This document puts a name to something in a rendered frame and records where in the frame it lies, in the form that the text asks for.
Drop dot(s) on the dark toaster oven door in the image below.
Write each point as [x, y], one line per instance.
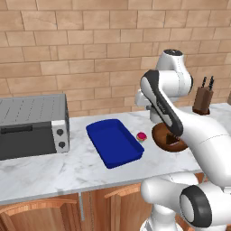
[27, 144]

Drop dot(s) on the black oven knob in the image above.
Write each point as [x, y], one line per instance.
[60, 131]
[62, 144]

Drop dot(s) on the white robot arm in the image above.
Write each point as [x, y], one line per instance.
[207, 141]

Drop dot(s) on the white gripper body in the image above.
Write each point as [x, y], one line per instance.
[155, 115]

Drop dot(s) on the wooden cupboard door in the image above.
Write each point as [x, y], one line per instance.
[201, 178]
[120, 210]
[39, 216]

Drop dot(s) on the blue tray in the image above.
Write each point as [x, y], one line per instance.
[115, 143]

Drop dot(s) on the brown knife block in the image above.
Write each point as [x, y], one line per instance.
[202, 100]

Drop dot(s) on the brown cake slice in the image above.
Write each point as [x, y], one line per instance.
[172, 140]

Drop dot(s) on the grey toaster oven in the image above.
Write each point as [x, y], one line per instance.
[33, 109]

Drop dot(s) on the pink cupcake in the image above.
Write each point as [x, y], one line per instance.
[141, 136]

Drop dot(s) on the brown bowl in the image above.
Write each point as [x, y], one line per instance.
[161, 140]

